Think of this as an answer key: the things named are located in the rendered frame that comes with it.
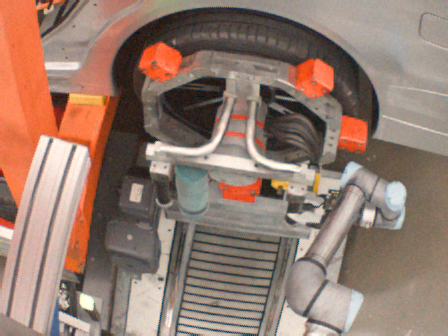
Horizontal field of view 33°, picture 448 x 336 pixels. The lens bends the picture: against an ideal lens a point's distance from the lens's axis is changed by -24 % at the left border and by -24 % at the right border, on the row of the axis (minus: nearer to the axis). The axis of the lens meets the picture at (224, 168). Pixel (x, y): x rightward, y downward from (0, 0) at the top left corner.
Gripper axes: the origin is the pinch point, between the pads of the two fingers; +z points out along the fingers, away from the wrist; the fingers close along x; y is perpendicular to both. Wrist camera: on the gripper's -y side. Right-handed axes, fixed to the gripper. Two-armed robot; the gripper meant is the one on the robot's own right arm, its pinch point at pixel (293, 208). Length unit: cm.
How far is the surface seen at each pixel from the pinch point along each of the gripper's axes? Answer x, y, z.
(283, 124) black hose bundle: -12.4, 20.5, 5.6
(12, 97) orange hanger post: 22, 80, 63
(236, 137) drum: -13.1, 9.0, 17.1
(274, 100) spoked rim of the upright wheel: -31.2, 0.1, 9.1
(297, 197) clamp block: 1.7, 10.5, -0.3
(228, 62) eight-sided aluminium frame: -24.8, 26.9, 21.0
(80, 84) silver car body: -31, -1, 68
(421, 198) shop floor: -49, -82, -59
